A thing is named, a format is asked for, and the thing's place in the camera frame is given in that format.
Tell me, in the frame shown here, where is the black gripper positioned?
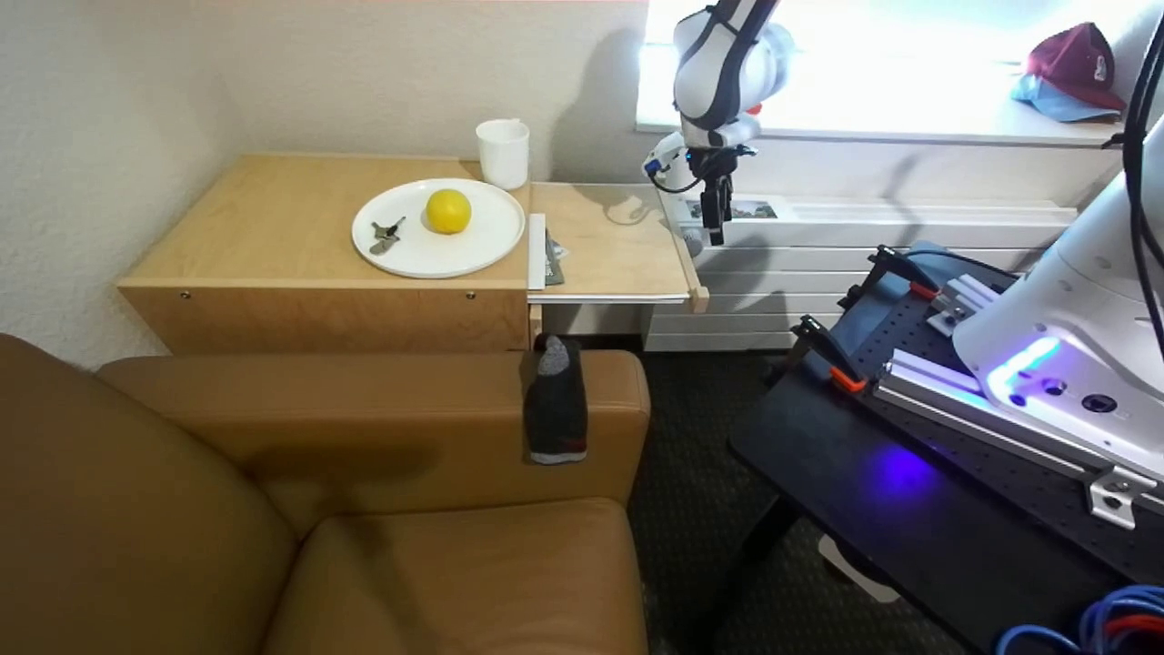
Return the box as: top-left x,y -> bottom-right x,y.
685,116 -> 747,251

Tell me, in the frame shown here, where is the yellow lemon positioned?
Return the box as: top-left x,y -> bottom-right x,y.
419,186 -> 476,241

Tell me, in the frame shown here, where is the white round plate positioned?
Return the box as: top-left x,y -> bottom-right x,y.
350,173 -> 530,284

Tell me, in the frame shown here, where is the white radiator unit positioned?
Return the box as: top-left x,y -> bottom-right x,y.
542,193 -> 1086,355

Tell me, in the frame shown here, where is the wooden pull-out shelf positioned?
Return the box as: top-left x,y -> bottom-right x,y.
525,177 -> 712,320

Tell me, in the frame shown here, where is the silver metal shelf hinge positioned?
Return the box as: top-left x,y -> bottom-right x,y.
540,228 -> 569,292

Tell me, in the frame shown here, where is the black tool case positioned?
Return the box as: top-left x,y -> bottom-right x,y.
830,244 -> 1024,380

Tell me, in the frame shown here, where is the white cup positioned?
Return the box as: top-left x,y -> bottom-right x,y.
474,116 -> 534,193

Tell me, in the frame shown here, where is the small metal object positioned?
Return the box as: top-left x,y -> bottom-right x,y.
369,216 -> 410,258

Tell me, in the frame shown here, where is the black table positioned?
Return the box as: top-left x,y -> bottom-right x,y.
725,348 -> 1164,655

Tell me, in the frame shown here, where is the maroon baseball cap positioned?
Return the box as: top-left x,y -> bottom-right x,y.
1024,19 -> 1128,121

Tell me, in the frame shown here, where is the light wooden cabinet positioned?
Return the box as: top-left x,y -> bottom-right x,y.
118,152 -> 542,355

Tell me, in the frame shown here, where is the brown leather sofa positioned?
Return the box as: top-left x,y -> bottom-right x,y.
0,330 -> 656,655

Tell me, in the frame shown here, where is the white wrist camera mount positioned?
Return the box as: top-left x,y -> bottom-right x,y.
643,128 -> 711,253

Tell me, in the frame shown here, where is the orange handled clamp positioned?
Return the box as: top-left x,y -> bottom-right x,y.
795,315 -> 873,400

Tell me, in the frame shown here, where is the aluminium mounting rail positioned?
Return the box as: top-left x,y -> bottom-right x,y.
871,347 -> 1164,514

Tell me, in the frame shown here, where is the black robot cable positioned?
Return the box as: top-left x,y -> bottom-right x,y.
1119,11 -> 1164,355

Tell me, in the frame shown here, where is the silver corner bracket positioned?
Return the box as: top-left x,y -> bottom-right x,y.
1086,471 -> 1141,535

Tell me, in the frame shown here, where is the blue cable bundle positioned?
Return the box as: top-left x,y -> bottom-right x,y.
995,583 -> 1164,655

